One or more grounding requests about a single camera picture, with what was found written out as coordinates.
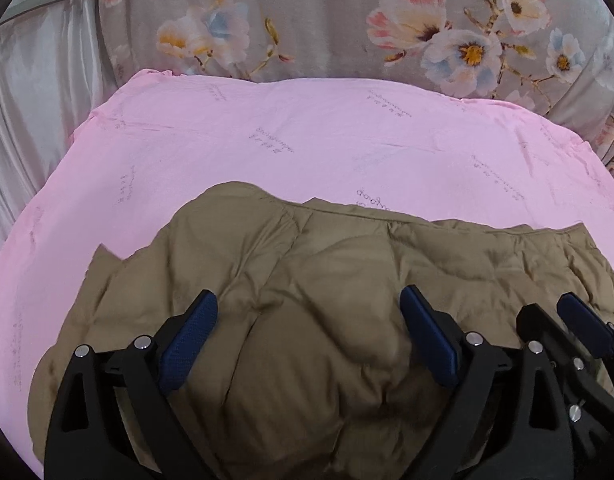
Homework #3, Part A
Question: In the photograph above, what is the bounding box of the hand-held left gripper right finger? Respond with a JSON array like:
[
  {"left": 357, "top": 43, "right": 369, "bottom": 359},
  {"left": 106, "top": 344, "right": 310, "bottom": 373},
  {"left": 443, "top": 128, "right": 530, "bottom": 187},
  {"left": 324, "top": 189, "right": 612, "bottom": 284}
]
[{"left": 399, "top": 285, "right": 573, "bottom": 480}]

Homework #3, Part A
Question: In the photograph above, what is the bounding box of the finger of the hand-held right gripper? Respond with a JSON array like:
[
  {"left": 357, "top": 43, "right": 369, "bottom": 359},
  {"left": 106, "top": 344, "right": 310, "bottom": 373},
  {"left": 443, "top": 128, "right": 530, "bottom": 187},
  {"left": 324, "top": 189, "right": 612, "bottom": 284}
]
[
  {"left": 517, "top": 304, "right": 614, "bottom": 461},
  {"left": 557, "top": 292, "right": 614, "bottom": 401}
]

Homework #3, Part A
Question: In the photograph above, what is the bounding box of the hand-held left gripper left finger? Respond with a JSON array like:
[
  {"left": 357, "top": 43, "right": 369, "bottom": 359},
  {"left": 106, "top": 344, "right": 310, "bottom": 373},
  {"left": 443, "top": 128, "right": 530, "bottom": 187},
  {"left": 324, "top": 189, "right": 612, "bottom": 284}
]
[{"left": 44, "top": 289, "right": 219, "bottom": 480}]

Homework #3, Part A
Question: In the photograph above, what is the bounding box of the olive quilted jacket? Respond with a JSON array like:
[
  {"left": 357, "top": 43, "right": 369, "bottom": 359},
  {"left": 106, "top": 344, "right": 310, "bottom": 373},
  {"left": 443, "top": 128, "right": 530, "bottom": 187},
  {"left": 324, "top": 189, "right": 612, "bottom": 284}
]
[{"left": 27, "top": 181, "right": 614, "bottom": 480}]

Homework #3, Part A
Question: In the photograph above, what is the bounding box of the pink printed blanket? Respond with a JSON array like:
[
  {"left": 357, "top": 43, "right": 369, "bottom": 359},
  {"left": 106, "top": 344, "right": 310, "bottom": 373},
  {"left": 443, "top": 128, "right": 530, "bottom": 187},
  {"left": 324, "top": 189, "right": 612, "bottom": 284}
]
[{"left": 0, "top": 67, "right": 614, "bottom": 480}]

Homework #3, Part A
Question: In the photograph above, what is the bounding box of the white satin curtain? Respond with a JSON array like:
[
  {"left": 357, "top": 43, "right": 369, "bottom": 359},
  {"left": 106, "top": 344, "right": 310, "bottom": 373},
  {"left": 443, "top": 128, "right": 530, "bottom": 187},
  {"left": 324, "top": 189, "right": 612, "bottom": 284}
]
[{"left": 0, "top": 0, "right": 122, "bottom": 261}]

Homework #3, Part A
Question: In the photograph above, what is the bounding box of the grey floral cloth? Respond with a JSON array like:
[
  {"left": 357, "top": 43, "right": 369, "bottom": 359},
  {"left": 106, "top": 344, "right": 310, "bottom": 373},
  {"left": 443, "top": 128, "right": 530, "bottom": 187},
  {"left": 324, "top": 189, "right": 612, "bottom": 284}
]
[{"left": 97, "top": 0, "right": 614, "bottom": 181}]

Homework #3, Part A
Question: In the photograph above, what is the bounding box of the grey metal rail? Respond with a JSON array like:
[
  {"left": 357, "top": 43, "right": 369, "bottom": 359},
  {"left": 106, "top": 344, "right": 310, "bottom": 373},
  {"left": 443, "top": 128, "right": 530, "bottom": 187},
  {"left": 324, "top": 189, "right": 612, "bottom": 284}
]
[{"left": 0, "top": 0, "right": 95, "bottom": 28}]

